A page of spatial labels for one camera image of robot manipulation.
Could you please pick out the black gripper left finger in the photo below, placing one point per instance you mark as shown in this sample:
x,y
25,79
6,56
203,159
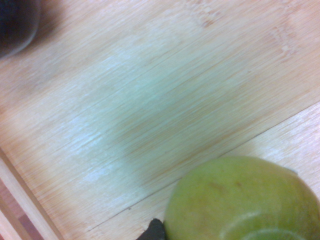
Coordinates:
x,y
154,231

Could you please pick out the green apple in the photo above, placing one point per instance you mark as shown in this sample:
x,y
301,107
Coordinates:
x,y
240,200

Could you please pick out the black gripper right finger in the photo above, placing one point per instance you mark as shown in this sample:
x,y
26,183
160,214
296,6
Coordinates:
x,y
293,171

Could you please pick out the dark round container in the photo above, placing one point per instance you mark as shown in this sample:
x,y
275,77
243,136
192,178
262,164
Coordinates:
x,y
15,25

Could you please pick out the light bamboo tray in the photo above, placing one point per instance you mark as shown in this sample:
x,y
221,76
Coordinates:
x,y
140,100

